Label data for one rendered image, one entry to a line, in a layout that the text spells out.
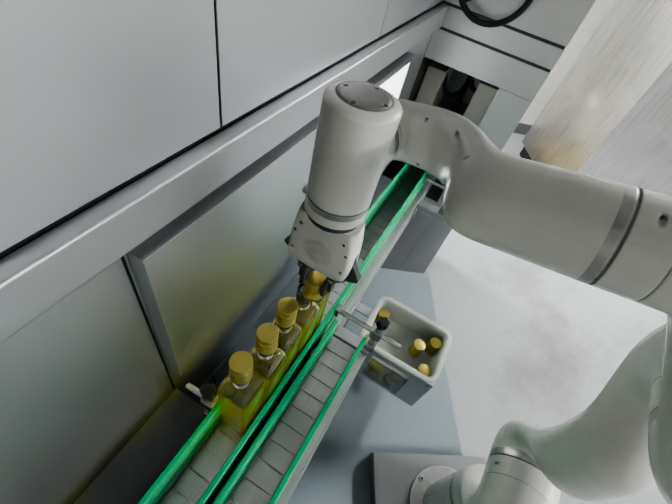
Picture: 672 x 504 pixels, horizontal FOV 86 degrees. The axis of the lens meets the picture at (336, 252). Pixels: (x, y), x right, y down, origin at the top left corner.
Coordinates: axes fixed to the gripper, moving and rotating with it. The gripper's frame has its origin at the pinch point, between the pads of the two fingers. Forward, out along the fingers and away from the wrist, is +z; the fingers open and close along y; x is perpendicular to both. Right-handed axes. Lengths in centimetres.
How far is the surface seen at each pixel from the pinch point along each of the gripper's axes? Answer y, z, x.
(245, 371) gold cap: -0.2, 2.6, -18.1
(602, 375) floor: 146, 136, 143
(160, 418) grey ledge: -14.5, 30.8, -25.4
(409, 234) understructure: 4, 67, 96
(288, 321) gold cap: -0.4, 4.9, -7.0
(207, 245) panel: -13.5, -7.2, -10.0
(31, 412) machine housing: -16.2, 0.6, -35.8
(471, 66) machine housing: -2, -8, 96
